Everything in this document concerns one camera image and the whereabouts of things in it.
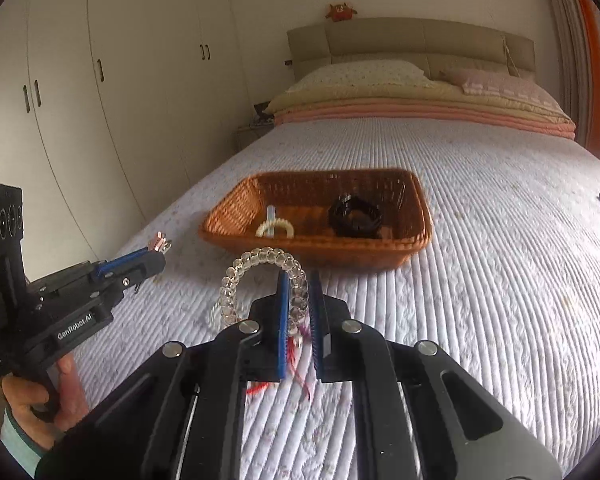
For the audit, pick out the person's left hand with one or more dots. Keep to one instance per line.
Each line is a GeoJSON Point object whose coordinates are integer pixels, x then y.
{"type": "Point", "coordinates": [70, 395]}

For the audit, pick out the white floral pillow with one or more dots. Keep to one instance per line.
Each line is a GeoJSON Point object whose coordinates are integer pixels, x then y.
{"type": "Point", "coordinates": [360, 72]}

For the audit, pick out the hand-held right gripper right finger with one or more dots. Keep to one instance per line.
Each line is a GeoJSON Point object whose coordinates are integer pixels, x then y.
{"type": "Point", "coordinates": [318, 327]}

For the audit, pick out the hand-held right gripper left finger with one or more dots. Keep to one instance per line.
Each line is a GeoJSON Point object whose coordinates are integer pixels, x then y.
{"type": "Point", "coordinates": [283, 325]}

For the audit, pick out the pink checked pillow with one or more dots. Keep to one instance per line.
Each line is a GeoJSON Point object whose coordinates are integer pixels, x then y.
{"type": "Point", "coordinates": [500, 85]}

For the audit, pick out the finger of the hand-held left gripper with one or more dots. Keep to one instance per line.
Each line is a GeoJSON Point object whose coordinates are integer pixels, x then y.
{"type": "Point", "coordinates": [145, 267]}
{"type": "Point", "coordinates": [122, 261]}

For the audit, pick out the folded pink blanket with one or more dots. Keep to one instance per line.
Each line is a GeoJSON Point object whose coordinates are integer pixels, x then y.
{"type": "Point", "coordinates": [405, 112]}

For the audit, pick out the bed with white quilted cover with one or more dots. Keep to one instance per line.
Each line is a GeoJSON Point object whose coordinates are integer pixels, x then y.
{"type": "Point", "coordinates": [480, 260]}

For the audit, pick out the brown wicker basket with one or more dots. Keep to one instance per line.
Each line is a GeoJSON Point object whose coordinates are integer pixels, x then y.
{"type": "Point", "coordinates": [300, 195]}

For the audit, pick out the striped orange curtain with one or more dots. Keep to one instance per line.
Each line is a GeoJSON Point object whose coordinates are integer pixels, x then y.
{"type": "Point", "coordinates": [580, 50]}

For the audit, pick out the person's left forearm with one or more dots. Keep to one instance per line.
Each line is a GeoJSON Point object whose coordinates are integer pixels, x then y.
{"type": "Point", "coordinates": [19, 442]}

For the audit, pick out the beige padded headboard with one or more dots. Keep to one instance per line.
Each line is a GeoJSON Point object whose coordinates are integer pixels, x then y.
{"type": "Point", "coordinates": [405, 40]}

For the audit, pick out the folded beige quilt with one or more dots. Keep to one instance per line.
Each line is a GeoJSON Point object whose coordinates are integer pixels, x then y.
{"type": "Point", "coordinates": [380, 97]}

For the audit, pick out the white wardrobe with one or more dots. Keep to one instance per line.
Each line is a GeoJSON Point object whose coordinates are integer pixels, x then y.
{"type": "Point", "coordinates": [130, 85]}

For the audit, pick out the red plush toy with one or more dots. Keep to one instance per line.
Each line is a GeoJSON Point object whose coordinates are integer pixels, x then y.
{"type": "Point", "coordinates": [342, 12]}

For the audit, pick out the dark clutter on nightstand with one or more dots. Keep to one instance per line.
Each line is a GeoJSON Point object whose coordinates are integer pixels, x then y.
{"type": "Point", "coordinates": [263, 111]}

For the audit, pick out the beige nightstand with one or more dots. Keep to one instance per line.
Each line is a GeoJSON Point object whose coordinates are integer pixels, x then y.
{"type": "Point", "coordinates": [252, 137]}

